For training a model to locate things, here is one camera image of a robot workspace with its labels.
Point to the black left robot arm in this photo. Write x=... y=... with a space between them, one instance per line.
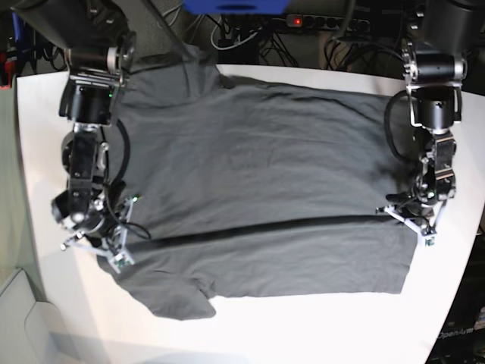
x=435 y=66

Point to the red black object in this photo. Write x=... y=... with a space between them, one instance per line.
x=8 y=69

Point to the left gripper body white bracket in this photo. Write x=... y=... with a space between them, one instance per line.
x=421 y=219

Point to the black power strip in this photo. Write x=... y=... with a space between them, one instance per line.
x=326 y=23

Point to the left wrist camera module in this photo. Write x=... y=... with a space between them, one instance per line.
x=428 y=240

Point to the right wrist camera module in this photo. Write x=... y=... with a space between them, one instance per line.
x=121 y=260

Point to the dark grey t-shirt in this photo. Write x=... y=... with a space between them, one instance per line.
x=254 y=189

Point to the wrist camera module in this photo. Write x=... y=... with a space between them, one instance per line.
x=428 y=240
x=121 y=260

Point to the blue box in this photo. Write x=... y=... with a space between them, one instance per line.
x=235 y=6

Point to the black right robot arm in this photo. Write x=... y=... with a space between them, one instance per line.
x=98 y=48

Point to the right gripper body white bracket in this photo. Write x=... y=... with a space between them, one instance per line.
x=102 y=231

